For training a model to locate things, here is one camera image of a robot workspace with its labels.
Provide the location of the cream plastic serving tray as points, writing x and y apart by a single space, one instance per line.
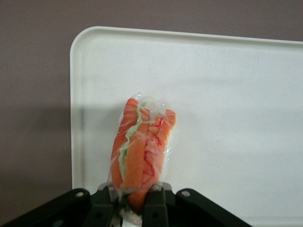
213 106

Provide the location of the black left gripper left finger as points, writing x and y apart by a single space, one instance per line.
101 212

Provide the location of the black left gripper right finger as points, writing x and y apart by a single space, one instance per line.
156 212

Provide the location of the plastic sandwich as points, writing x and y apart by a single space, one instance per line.
137 153

